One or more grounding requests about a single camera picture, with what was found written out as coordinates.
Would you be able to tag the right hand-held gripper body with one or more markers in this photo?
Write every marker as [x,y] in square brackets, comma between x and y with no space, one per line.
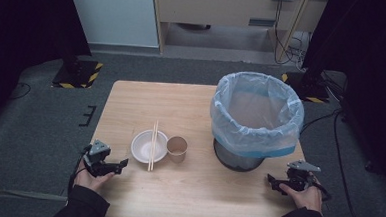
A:
[299,179]

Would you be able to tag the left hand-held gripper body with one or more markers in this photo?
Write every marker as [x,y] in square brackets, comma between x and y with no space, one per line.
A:
[96,155]

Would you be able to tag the white disposable bowl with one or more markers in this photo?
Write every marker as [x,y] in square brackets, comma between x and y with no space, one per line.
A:
[142,147]

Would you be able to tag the wooden chopstick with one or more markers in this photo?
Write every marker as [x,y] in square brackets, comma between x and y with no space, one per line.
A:
[152,146]
[154,143]

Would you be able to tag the metal trash bin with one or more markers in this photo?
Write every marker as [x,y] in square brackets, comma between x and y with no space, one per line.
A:
[236,162]

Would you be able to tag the trash bin with blue bag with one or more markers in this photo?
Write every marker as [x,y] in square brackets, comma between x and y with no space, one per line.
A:
[256,138]

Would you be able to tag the brown paper cup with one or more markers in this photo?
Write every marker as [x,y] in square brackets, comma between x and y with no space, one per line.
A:
[177,149]

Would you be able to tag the person's right hand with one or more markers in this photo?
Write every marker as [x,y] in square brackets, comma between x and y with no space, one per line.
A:
[308,196]

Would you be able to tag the person's left hand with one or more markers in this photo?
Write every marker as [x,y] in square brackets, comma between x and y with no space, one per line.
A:
[90,181]

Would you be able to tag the black striped stand base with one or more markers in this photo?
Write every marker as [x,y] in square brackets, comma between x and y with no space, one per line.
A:
[77,75]
[307,89]

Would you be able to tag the dark curtain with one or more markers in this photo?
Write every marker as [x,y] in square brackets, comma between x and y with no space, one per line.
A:
[367,64]
[25,29]

